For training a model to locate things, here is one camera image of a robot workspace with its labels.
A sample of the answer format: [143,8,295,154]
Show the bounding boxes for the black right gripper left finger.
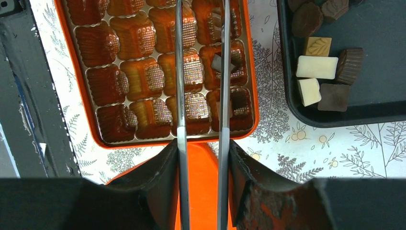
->
[107,140,179,230]

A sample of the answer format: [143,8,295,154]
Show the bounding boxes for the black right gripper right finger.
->
[229,140,334,230]

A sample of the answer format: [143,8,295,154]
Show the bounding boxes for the metal tongs white handle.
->
[175,0,231,230]

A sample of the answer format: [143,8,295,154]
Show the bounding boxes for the white chocolate bar lower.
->
[298,78,321,107]

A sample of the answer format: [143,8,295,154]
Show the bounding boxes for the white chocolate bar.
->
[298,78,321,107]
[296,55,338,80]

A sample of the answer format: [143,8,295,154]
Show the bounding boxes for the dark square chocolate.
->
[317,83,351,112]

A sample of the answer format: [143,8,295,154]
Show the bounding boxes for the orange chocolate box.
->
[53,0,260,150]

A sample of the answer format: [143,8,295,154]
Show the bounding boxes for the white chocolate bar upper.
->
[296,55,338,80]

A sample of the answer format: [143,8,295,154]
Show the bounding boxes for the dark ridged chocolate cup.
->
[335,47,364,85]

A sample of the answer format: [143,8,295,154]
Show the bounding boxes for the caramel square leaf chocolate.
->
[303,36,332,57]

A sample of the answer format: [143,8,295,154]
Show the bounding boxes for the black chocolate tray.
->
[277,0,406,128]

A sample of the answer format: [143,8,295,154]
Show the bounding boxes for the orange box lid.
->
[100,144,218,230]

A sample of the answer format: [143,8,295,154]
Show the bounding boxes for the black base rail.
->
[0,0,80,178]

